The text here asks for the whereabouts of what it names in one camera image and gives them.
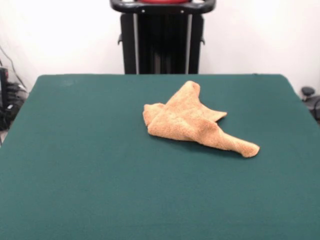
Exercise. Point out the orange terry towel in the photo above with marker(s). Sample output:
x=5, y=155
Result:
x=185, y=125

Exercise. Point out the dark green table cloth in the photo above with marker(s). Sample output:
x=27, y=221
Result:
x=100, y=175

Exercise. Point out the black round knob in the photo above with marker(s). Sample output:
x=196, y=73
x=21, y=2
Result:
x=308, y=90

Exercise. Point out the black electronics box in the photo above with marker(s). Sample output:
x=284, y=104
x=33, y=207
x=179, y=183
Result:
x=3, y=100

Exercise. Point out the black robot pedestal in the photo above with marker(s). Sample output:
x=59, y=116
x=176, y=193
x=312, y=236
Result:
x=162, y=45

